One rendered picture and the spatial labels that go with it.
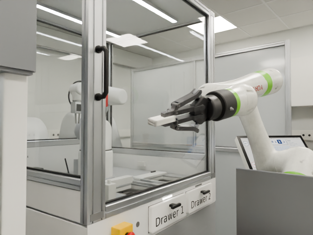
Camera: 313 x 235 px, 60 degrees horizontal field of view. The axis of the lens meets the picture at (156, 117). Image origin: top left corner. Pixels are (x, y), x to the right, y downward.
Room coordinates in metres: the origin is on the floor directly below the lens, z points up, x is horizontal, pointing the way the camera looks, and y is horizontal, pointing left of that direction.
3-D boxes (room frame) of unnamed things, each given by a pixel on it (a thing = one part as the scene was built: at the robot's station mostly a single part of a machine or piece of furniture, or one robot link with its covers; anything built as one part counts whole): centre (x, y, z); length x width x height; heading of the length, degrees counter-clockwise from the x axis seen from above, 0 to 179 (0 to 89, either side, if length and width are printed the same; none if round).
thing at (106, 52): (0.91, 0.18, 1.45); 0.05 x 0.03 x 0.19; 54
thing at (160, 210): (1.27, -0.06, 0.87); 0.29 x 0.02 x 0.11; 144
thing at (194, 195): (1.52, -0.24, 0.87); 0.29 x 0.02 x 0.11; 144
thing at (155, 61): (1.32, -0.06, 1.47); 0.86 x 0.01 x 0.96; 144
